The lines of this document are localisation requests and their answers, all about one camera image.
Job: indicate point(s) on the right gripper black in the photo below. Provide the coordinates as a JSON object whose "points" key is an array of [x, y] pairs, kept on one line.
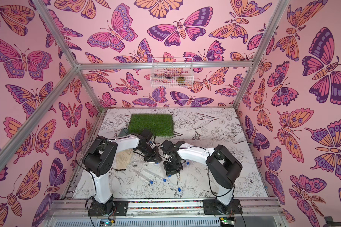
{"points": [[172, 163]]}

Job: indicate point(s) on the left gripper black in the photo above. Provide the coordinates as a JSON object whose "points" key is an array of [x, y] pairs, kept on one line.
{"points": [[155, 156]]}

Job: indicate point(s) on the test tube blue stopper two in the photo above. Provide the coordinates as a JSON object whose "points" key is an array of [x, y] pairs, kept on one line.
{"points": [[174, 186]]}

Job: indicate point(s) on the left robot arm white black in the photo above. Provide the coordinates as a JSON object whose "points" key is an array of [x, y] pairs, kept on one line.
{"points": [[98, 162]]}

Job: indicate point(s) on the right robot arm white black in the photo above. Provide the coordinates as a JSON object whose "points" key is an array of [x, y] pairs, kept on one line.
{"points": [[221, 164]]}

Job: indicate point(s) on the beige work glove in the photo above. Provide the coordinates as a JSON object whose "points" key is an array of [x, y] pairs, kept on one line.
{"points": [[122, 159]]}

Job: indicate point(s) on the green artificial grass mat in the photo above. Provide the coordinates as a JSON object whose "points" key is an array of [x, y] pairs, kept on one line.
{"points": [[161, 125]]}

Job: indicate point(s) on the white wire basket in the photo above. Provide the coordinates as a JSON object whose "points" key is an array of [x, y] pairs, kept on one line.
{"points": [[172, 73]]}

